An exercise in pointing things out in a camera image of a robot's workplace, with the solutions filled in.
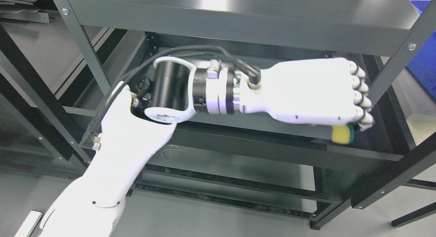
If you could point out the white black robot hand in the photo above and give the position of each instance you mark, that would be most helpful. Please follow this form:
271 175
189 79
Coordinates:
330 92

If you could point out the blue plastic bin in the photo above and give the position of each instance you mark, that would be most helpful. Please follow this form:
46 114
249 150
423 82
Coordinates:
422 67

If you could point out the green yellow sponge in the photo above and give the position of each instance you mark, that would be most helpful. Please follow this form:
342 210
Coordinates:
344 134

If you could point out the black metal shelf rack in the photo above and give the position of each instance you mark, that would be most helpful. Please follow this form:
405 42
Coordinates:
257 77

